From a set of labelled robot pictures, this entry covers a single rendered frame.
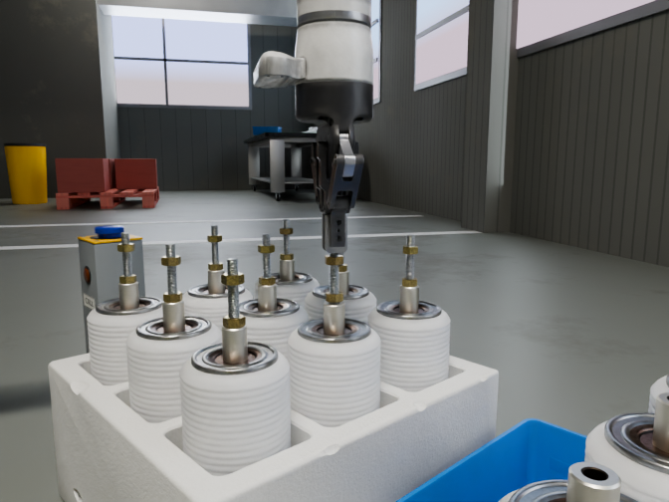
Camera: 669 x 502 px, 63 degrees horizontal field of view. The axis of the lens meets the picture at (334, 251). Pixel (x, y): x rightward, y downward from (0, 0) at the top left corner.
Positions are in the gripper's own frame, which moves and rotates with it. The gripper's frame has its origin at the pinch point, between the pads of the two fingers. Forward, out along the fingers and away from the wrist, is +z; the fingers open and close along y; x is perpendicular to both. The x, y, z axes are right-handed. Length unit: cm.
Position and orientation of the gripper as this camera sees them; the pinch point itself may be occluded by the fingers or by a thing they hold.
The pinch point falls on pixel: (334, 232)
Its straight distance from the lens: 54.4
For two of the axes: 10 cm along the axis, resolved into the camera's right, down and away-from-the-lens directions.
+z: 0.0, 9.9, 1.6
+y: -2.2, -1.6, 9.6
